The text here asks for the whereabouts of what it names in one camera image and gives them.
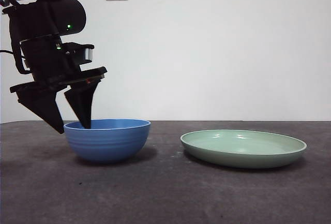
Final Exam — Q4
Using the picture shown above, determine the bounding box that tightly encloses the blue bowl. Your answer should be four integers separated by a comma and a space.
63, 118, 152, 165

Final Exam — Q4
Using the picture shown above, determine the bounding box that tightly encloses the green plate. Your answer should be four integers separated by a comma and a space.
180, 129, 308, 169

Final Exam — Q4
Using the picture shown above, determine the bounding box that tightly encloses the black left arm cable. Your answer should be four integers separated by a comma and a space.
0, 35, 26, 76

